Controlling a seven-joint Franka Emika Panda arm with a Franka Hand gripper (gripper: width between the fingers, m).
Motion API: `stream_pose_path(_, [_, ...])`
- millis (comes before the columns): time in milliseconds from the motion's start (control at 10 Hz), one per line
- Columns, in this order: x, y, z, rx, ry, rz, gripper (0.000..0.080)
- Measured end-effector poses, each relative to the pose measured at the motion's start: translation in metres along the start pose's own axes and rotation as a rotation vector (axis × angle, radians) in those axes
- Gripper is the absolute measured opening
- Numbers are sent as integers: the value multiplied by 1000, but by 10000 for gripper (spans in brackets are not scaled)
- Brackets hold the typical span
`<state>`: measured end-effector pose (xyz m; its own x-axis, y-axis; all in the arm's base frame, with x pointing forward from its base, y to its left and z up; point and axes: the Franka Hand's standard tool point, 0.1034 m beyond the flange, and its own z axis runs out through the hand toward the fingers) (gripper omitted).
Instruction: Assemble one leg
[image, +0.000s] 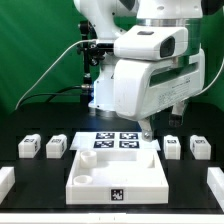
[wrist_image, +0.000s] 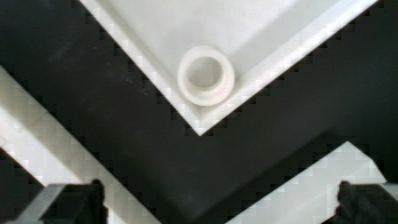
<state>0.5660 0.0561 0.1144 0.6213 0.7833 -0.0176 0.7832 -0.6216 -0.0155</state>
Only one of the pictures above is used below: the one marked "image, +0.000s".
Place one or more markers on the white square tabletop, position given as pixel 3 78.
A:
pixel 127 176

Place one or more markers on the white block left edge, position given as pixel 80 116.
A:
pixel 7 180

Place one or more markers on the white block right edge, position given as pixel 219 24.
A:
pixel 215 180

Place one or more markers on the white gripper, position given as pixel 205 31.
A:
pixel 135 99

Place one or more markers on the black camera stand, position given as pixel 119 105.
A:
pixel 86 50

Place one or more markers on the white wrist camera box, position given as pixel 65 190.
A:
pixel 152 43

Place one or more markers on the white block edge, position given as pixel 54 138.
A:
pixel 7 180
pixel 215 180

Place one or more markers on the white sheet with tags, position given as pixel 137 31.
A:
pixel 111 140

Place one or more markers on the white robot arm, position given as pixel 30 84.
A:
pixel 113 18

